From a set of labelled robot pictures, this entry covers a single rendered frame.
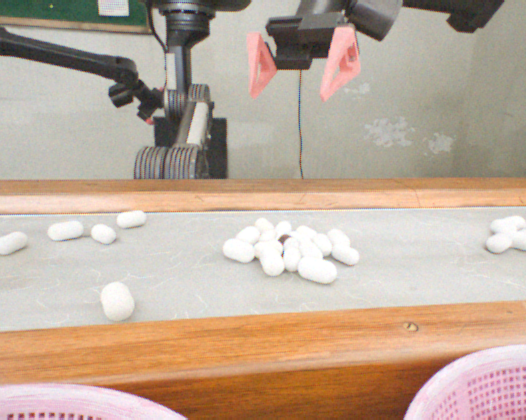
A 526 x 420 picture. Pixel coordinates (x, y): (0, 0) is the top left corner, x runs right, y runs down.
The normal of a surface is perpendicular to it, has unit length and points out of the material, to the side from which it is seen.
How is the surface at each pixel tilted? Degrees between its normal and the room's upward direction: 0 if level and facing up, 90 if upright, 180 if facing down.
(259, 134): 89
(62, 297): 0
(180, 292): 0
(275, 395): 90
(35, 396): 75
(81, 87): 90
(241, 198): 45
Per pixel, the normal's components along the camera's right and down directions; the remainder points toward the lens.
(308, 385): 0.15, 0.30
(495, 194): 0.13, -0.46
